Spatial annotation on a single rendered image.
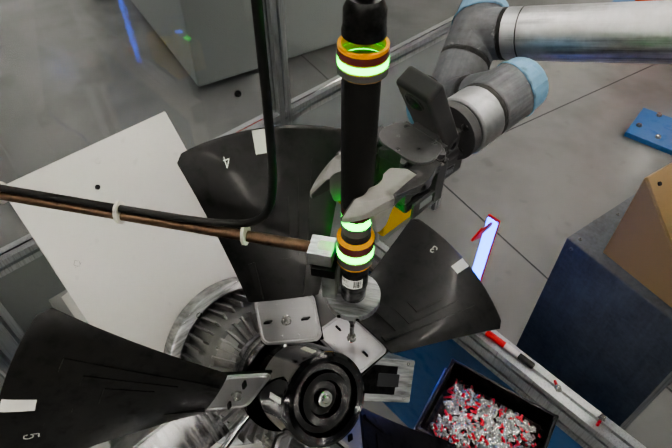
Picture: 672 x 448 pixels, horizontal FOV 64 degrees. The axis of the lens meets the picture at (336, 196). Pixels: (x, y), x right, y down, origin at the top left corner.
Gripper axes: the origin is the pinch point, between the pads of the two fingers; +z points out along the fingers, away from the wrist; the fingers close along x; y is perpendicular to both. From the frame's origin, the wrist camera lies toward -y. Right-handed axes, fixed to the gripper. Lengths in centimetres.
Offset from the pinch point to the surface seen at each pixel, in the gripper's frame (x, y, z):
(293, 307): 5.5, 23.7, 2.5
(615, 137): 36, 150, -247
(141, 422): 7.2, 26.9, 25.0
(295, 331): 3.8, 26.2, 3.7
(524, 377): -17, 65, -37
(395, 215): 21, 47, -38
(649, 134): 24, 146, -259
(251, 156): 19.0, 8.4, -2.6
